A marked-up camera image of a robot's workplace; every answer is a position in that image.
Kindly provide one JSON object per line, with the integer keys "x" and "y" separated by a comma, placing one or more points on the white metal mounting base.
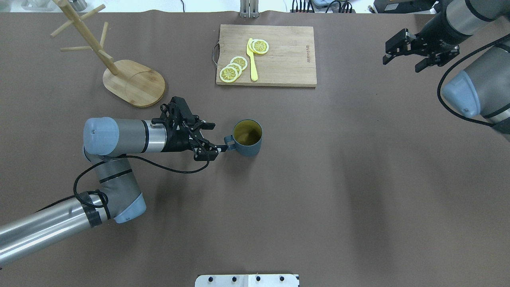
{"x": 248, "y": 280}

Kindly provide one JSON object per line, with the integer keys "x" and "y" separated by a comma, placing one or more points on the bamboo cutting board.
{"x": 290, "y": 61}

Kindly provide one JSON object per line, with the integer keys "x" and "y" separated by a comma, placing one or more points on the lemon slice middle stack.
{"x": 250, "y": 45}

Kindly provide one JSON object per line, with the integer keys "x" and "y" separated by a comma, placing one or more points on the grey metal bracket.
{"x": 249, "y": 9}

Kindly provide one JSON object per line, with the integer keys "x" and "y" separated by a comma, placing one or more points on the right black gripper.
{"x": 433, "y": 40}

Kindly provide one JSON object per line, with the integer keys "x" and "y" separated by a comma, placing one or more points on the lemon slice lower stack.
{"x": 241, "y": 61}

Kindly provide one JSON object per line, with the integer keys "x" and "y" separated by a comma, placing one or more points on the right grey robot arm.
{"x": 480, "y": 92}

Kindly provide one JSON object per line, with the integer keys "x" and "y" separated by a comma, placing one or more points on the lemon slice top right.
{"x": 259, "y": 46}

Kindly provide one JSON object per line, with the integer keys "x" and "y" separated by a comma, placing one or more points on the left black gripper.
{"x": 175, "y": 140}

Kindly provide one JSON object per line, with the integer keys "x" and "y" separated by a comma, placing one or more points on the yellow plastic knife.
{"x": 253, "y": 70}

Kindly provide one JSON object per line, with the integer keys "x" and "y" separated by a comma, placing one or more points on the dark teal ribbed mug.
{"x": 246, "y": 138}

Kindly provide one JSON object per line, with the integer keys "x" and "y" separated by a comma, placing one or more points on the wooden cup storage rack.
{"x": 131, "y": 81}

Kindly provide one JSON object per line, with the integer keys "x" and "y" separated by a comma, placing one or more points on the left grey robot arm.
{"x": 108, "y": 188}

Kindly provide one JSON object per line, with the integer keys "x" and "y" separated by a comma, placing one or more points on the lemon slice stack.
{"x": 241, "y": 61}
{"x": 250, "y": 45}

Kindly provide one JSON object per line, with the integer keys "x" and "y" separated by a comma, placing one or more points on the lemon slice under pair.
{"x": 237, "y": 67}

